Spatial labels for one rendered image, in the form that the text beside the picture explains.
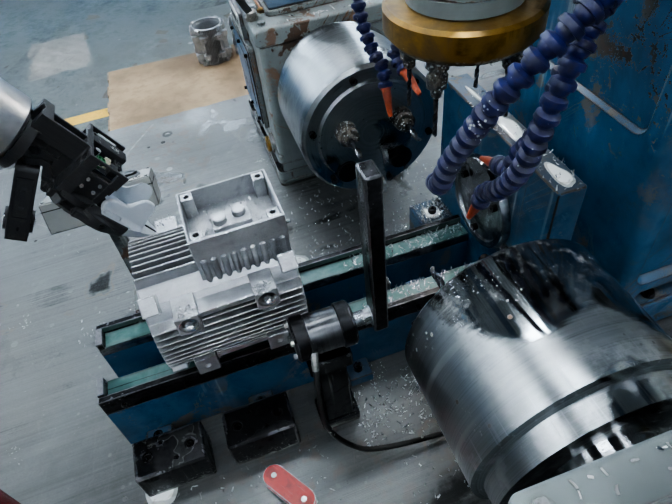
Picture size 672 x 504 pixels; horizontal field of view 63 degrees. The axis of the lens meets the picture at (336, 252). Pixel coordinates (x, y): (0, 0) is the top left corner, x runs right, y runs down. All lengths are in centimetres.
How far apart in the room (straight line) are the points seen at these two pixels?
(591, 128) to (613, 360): 39
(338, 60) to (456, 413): 59
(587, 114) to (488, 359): 41
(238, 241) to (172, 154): 80
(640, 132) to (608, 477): 43
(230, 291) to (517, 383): 37
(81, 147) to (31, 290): 61
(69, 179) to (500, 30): 49
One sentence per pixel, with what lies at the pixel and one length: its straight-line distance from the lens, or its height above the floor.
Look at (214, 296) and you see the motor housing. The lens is 71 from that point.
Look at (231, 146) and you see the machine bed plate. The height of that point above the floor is 80.
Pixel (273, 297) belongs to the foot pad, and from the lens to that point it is 70.
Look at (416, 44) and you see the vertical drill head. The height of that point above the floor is 132.
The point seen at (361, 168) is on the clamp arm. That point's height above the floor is 125.
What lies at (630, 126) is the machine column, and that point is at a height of 117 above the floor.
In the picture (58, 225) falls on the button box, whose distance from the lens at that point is 95.
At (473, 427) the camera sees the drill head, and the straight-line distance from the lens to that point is 56.
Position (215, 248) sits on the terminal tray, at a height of 113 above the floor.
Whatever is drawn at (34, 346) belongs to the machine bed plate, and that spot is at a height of 80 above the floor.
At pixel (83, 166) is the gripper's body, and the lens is 69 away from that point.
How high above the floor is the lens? 159
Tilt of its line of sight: 46 degrees down
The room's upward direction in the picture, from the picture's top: 8 degrees counter-clockwise
